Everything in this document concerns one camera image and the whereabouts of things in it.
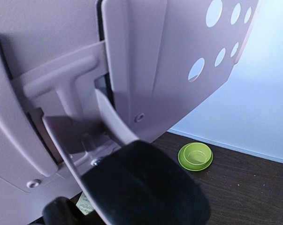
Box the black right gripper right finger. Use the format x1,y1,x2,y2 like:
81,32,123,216
81,141,211,225

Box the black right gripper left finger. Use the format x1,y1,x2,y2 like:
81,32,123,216
42,197,78,225

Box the pink music stand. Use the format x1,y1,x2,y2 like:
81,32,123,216
0,0,263,199

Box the green bowl with saucer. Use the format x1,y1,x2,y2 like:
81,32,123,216
177,142,214,172

